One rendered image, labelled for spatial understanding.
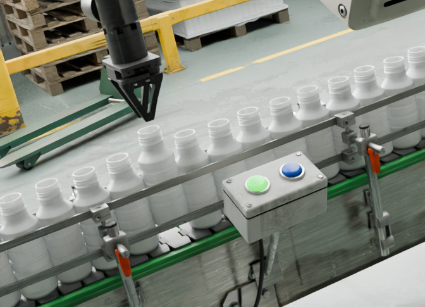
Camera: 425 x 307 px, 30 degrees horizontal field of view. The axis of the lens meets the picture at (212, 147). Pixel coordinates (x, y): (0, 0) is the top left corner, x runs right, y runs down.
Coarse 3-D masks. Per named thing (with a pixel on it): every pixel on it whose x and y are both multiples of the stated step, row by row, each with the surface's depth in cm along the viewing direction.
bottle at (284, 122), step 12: (276, 108) 134; (288, 108) 134; (276, 120) 135; (288, 120) 134; (300, 120) 136; (276, 132) 134; (288, 132) 134; (288, 144) 134; (300, 144) 135; (276, 156) 137
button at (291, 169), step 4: (288, 164) 119; (292, 164) 119; (296, 164) 119; (284, 168) 119; (288, 168) 119; (292, 168) 118; (296, 168) 118; (300, 168) 119; (284, 172) 118; (288, 172) 118; (292, 172) 118; (296, 172) 118; (300, 172) 118; (288, 176) 118; (292, 176) 118; (296, 176) 118
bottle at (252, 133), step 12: (252, 108) 135; (240, 120) 133; (252, 120) 132; (240, 132) 134; (252, 132) 133; (264, 132) 134; (252, 144) 133; (252, 156) 133; (264, 156) 134; (252, 168) 134
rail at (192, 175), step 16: (400, 96) 141; (352, 112) 137; (304, 128) 134; (320, 128) 136; (416, 128) 144; (272, 144) 132; (224, 160) 129; (240, 160) 131; (336, 160) 138; (192, 176) 128; (144, 192) 125; (112, 208) 123; (208, 208) 130; (64, 224) 121; (176, 224) 129; (16, 240) 118; (32, 240) 119; (128, 240) 126; (80, 256) 123; (96, 256) 124; (48, 272) 122; (0, 288) 119; (16, 288) 120
